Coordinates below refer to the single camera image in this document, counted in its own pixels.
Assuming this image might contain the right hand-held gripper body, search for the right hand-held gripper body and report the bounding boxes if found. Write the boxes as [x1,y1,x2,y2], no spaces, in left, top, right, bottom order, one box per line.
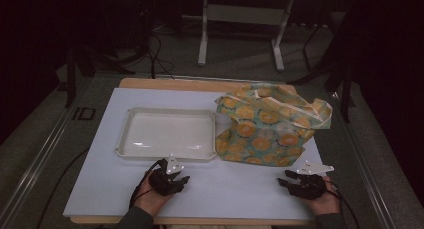
[289,159,335,201]

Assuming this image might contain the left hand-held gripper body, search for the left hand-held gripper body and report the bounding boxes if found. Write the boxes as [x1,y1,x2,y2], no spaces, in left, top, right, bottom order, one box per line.
[148,153,185,197]

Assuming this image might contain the white plastic tray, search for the white plastic tray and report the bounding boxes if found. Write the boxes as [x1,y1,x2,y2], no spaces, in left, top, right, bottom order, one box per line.
[115,107,218,163]

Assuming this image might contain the lemon print cloth bag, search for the lemon print cloth bag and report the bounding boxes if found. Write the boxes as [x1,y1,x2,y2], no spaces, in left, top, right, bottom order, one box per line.
[214,83,334,167]

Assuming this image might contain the person's left hand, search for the person's left hand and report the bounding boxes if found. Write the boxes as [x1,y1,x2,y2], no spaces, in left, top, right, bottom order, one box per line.
[134,179,174,219]

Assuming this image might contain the person's right hand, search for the person's right hand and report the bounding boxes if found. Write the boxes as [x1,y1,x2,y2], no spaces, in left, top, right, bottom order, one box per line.
[301,175,342,217]

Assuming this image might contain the black metal stand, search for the black metal stand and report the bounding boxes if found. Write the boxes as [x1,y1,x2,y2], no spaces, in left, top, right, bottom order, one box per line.
[288,8,356,123]

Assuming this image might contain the black tripod stand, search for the black tripod stand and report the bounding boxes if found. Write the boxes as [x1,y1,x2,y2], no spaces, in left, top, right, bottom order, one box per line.
[64,38,149,108]

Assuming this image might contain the white metal stand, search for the white metal stand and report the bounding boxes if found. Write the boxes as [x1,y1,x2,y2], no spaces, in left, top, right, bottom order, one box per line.
[181,0,296,72]

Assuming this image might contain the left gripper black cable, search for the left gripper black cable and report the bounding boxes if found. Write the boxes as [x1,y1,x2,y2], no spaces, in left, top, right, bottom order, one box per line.
[129,159,162,210]

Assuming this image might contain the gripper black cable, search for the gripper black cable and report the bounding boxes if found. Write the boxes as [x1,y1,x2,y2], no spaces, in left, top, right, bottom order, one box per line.
[324,178,361,229]
[129,159,162,210]

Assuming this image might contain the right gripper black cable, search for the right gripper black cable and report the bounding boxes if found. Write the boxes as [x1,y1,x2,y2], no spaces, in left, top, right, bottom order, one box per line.
[324,178,361,229]

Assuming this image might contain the metal floor rail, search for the metal floor rail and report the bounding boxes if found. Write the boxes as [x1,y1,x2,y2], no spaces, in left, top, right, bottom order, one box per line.
[333,92,398,229]
[0,77,98,229]

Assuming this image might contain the long black floor cable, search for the long black floor cable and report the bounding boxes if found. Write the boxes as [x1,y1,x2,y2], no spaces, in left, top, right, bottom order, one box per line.
[36,147,91,229]

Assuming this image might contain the black floor cables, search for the black floor cables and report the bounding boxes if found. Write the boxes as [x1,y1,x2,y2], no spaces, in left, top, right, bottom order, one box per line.
[145,32,176,81]

